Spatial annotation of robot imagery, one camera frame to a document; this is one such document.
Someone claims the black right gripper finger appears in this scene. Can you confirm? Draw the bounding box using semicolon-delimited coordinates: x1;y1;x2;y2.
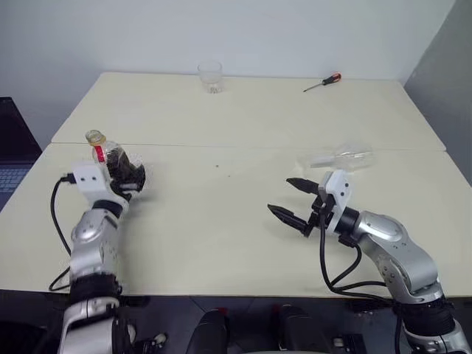
286;177;319;195
266;203;313;237

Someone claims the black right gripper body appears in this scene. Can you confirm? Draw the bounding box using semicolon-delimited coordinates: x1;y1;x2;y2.
307;192;336;229

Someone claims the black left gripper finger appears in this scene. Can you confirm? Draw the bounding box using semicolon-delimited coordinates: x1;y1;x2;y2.
119;173;146;194

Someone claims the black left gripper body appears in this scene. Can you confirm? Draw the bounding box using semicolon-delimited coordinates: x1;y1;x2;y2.
109;179;131;202

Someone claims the clear bottle with red strip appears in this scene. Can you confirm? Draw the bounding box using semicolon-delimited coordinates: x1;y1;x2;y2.
85;128;147;196

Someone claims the dark rounded shape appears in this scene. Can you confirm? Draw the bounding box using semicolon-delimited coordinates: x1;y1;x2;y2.
194;308;232;354
272;303;326;354

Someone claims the dark laptop computer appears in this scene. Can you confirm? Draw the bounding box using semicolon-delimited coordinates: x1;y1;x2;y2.
0;96;43;213

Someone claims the clear glass tumbler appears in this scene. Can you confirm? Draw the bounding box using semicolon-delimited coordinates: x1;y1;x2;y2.
196;60;224;95

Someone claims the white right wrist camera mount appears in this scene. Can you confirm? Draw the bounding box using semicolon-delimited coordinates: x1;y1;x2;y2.
318;169;355;235

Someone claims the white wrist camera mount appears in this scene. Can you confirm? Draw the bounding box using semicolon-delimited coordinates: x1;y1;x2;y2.
71;160;131;203
318;169;355;235

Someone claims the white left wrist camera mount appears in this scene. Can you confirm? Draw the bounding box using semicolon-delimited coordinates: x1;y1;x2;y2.
71;160;131;203

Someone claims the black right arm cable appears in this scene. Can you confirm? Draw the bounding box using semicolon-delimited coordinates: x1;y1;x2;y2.
318;205;405;354

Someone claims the red black handled screwdriver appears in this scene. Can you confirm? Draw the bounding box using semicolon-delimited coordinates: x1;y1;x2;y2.
302;72;343;94

